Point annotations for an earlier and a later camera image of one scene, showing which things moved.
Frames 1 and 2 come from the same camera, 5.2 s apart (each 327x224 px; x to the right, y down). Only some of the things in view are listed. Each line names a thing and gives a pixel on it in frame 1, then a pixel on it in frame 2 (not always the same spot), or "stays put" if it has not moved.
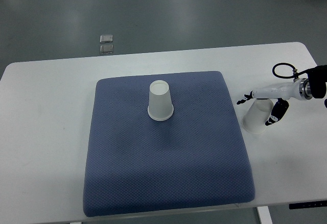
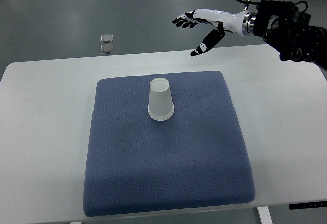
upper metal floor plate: (106, 38) stays put
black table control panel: (309, 204) stays put
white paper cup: (255, 119) to (161, 107)
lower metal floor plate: (107, 49) stays put
